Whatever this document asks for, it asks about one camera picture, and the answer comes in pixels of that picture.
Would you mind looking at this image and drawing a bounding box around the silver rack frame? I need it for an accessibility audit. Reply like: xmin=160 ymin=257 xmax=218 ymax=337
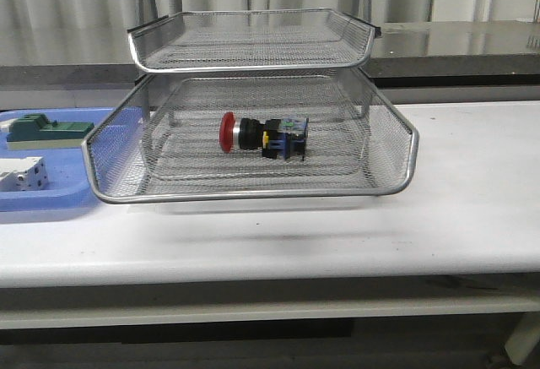
xmin=136 ymin=0 xmax=359 ymax=75

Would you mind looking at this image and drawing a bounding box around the white circuit breaker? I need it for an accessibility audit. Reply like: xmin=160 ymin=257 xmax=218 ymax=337
xmin=1 ymin=156 xmax=49 ymax=192

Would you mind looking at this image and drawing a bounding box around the red emergency stop button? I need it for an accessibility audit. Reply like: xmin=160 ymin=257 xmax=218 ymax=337
xmin=219 ymin=111 xmax=309 ymax=160

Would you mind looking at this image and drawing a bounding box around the blue plastic tray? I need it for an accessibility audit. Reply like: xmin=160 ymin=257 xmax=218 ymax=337
xmin=0 ymin=106 xmax=143 ymax=213

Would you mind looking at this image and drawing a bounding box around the dark stone counter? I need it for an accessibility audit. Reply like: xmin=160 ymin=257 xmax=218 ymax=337
xmin=1 ymin=20 xmax=539 ymax=88

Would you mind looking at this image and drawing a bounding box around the green and beige terminal block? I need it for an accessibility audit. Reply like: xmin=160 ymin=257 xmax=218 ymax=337
xmin=6 ymin=113 xmax=95 ymax=150

